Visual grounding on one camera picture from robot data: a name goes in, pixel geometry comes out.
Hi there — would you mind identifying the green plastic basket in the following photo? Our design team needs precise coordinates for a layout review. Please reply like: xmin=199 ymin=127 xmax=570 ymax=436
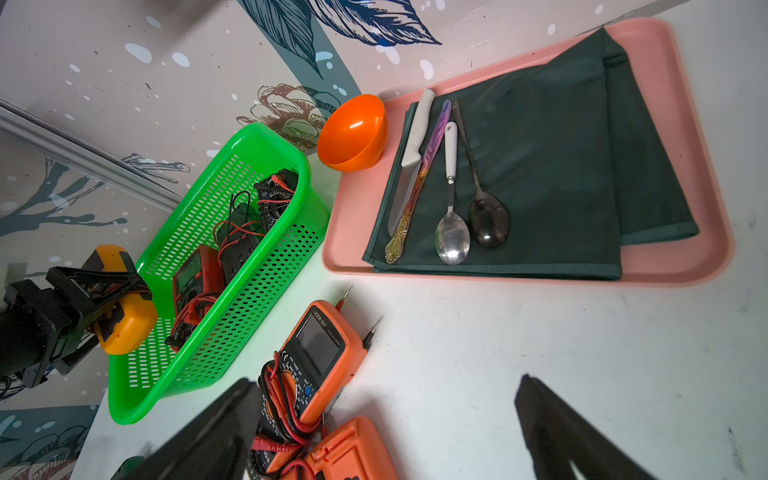
xmin=107 ymin=123 xmax=330 ymax=425

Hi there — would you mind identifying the white handled spoon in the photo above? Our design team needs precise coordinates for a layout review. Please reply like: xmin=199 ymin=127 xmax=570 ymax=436
xmin=435 ymin=122 xmax=471 ymax=265

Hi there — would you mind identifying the dark metal spoon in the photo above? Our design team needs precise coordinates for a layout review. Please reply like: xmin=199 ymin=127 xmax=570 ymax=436
xmin=451 ymin=99 xmax=510 ymax=249

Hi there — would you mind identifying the dark green cloth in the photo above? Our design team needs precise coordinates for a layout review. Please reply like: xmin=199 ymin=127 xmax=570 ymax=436
xmin=363 ymin=29 xmax=699 ymax=280

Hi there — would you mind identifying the orange multimeter face down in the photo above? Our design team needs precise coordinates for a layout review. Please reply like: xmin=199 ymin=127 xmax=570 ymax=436
xmin=267 ymin=416 xmax=399 ymax=480

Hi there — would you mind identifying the orange multimeter face up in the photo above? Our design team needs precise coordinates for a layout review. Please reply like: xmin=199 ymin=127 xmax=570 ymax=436
xmin=252 ymin=299 xmax=376 ymax=456

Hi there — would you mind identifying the white handled knife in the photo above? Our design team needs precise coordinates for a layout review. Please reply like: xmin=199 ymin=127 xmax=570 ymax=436
xmin=388 ymin=88 xmax=436 ymax=236

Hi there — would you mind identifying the black multimeter face down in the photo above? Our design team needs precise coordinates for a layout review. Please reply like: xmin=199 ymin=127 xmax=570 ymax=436
xmin=214 ymin=190 xmax=265 ymax=285

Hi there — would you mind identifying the multicolour handled knife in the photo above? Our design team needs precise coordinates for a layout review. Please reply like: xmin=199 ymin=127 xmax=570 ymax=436
xmin=385 ymin=100 xmax=451 ymax=264

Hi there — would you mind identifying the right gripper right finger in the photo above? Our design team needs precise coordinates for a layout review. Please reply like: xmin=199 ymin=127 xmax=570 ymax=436
xmin=515 ymin=374 xmax=653 ymax=480

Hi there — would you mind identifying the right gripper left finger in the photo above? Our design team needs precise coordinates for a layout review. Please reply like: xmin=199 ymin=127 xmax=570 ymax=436
xmin=119 ymin=378 xmax=262 ymax=479

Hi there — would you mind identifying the yellow multimeter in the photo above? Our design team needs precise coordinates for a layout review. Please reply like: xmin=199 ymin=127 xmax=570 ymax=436
xmin=82 ymin=245 xmax=158 ymax=356

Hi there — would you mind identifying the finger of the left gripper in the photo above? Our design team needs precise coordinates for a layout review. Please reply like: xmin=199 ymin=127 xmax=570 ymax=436
xmin=46 ymin=267 xmax=150 ymax=300
xmin=23 ymin=323 xmax=100 ymax=388

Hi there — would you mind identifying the small black multimeter front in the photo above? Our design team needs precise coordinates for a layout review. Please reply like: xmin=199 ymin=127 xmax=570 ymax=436
xmin=254 ymin=169 xmax=299 ymax=232

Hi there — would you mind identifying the pink plastic tray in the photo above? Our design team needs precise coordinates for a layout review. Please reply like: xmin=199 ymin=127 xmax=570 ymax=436
xmin=322 ymin=18 xmax=734 ymax=288

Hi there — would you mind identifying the red black multimeter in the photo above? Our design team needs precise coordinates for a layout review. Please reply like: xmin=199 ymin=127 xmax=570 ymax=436
xmin=165 ymin=245 xmax=226 ymax=352

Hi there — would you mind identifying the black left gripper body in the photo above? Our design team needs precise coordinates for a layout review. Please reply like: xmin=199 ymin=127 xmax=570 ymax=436
xmin=1 ymin=281 xmax=78 ymax=388

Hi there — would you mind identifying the orange plastic bowl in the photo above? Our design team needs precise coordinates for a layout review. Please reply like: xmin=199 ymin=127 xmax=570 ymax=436
xmin=317 ymin=94 xmax=389 ymax=173

